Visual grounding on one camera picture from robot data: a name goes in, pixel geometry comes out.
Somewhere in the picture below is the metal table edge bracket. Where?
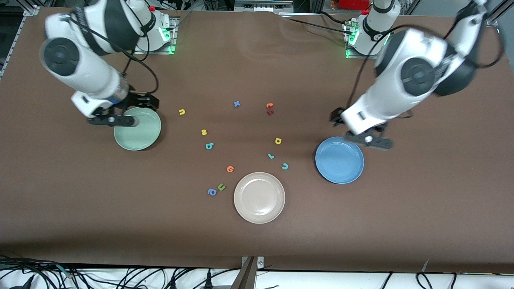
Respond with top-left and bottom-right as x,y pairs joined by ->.
231,256 -> 265,289

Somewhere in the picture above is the grey metal background panel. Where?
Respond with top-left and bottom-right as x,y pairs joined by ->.
234,0 -> 294,12

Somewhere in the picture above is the light green plate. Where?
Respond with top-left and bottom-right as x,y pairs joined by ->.
114,106 -> 162,151

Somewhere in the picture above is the blue plate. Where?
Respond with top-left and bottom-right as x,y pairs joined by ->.
315,136 -> 365,185

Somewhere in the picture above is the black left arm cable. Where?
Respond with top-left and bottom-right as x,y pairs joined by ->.
347,24 -> 505,106

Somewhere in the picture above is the beige plate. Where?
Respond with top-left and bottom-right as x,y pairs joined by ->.
233,172 -> 286,224

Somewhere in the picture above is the red background object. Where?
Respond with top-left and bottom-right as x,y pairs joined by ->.
339,0 -> 373,11

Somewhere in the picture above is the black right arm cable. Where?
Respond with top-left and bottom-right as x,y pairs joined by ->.
70,12 -> 160,106

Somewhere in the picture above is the brown table cover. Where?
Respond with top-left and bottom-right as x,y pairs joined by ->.
0,7 -> 514,274

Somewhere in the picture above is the aluminium frame profile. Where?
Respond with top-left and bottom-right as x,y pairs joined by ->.
483,0 -> 514,71
0,6 -> 39,79

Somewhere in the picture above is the black cable across table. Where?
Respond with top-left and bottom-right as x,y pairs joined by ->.
281,17 -> 351,35

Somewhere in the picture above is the black looped floor cable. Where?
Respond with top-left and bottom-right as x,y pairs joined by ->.
416,272 -> 434,289

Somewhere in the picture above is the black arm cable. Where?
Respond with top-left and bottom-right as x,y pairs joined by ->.
70,12 -> 160,106
347,24 -> 505,106

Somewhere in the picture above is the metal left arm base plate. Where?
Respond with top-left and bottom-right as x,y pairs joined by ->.
345,21 -> 388,60

